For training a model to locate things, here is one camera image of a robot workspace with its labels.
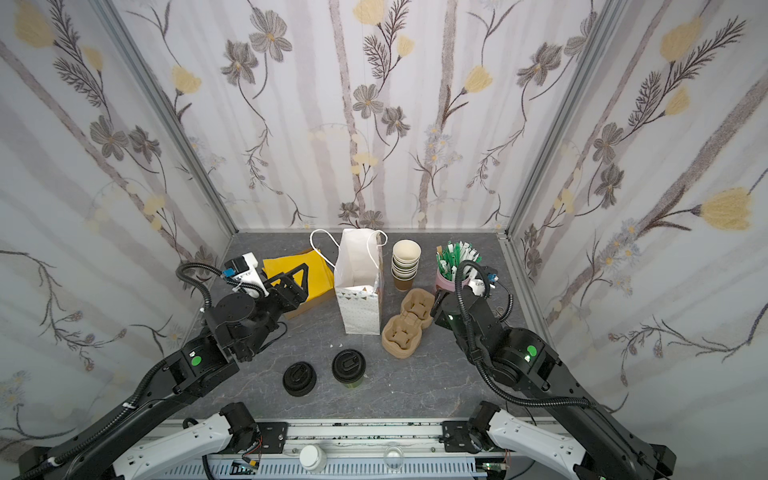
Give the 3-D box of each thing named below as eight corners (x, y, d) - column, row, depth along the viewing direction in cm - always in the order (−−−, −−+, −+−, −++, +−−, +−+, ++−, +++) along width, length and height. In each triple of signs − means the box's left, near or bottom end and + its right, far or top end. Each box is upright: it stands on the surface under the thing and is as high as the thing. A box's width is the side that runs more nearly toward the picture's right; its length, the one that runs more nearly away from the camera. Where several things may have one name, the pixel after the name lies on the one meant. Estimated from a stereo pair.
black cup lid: (336, 391, 83) (330, 377, 74) (339, 364, 88) (334, 348, 79) (365, 391, 83) (362, 377, 74) (366, 364, 88) (364, 348, 79)
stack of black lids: (283, 396, 82) (279, 392, 79) (289, 366, 88) (286, 361, 85) (313, 396, 83) (311, 392, 79) (318, 366, 88) (315, 361, 85)
